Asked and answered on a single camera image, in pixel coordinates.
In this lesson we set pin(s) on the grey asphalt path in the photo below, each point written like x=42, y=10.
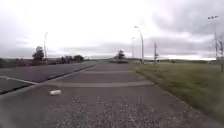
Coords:
x=110, y=100

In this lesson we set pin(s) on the curved street lamp pole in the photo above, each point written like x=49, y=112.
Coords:
x=141, y=43

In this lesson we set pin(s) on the thin sign pole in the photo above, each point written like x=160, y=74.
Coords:
x=155, y=55

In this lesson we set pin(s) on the pale litter piece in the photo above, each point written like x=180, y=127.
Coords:
x=55, y=92

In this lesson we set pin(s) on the concrete kerb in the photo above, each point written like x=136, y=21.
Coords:
x=50, y=80

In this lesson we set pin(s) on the small dark tree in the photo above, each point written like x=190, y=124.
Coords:
x=38, y=54

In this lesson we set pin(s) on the green grass field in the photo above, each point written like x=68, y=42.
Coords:
x=186, y=80

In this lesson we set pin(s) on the grey asphalt road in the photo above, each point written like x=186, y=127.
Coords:
x=36, y=73

